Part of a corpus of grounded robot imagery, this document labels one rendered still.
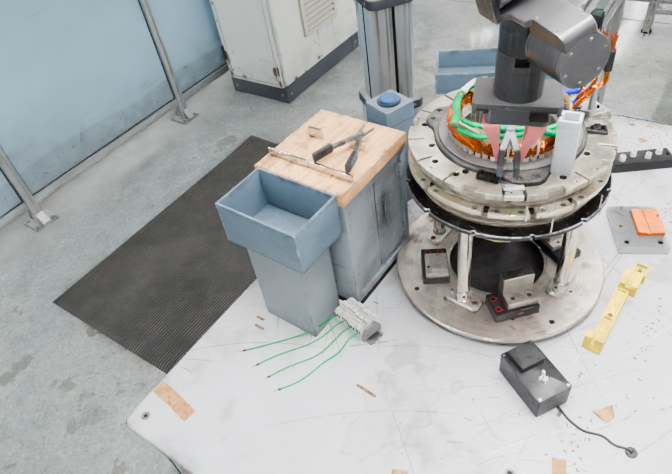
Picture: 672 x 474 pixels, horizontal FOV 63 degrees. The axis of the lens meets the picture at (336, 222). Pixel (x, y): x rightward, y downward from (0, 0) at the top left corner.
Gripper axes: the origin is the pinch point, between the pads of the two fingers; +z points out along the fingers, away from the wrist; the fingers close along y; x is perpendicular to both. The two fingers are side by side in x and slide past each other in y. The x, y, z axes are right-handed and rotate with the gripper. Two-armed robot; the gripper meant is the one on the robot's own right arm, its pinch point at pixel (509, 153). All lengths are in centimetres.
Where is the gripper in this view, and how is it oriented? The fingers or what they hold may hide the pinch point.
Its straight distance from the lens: 75.8
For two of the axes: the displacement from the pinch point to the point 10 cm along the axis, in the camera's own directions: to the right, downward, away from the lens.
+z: 1.0, 7.3, 6.7
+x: 2.6, -6.7, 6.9
